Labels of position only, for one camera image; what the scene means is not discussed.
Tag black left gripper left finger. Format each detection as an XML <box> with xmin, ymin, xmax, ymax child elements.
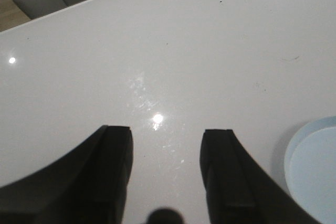
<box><xmin>1</xmin><ymin>125</ymin><xmax>133</xmax><ymax>223</ymax></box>

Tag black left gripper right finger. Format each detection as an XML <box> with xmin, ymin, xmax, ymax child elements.
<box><xmin>199</xmin><ymin>129</ymin><xmax>317</xmax><ymax>223</ymax></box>

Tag light blue round plate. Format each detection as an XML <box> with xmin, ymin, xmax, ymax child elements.
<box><xmin>284</xmin><ymin>116</ymin><xmax>335</xmax><ymax>223</ymax></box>

